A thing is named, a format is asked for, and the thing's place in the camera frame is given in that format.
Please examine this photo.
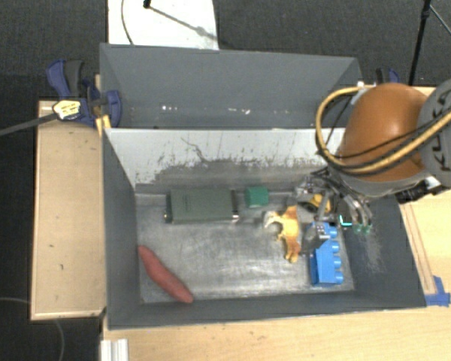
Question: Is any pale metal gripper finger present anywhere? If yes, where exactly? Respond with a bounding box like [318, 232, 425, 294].
[301, 223, 331, 256]
[293, 184, 318, 207]

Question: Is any orange toy animal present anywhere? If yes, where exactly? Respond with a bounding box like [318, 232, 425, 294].
[263, 204, 302, 265]

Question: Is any blue toy building brick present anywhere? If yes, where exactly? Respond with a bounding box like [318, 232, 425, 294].
[307, 221, 344, 287]

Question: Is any small green cube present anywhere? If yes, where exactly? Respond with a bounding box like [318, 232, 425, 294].
[244, 186, 270, 209]

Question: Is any grey metal bin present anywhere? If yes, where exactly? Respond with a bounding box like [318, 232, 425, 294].
[98, 42, 428, 331]

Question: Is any dark green flat block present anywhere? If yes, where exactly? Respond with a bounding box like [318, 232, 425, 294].
[164, 187, 242, 225]

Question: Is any red-brown sweet potato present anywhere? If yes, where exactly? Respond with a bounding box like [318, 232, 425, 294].
[136, 244, 195, 305]

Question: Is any pale wood flat board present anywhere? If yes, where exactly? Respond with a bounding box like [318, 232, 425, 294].
[29, 99, 108, 321]

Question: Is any black cylinder on white bracket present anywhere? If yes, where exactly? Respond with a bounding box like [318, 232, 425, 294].
[395, 174, 449, 205]

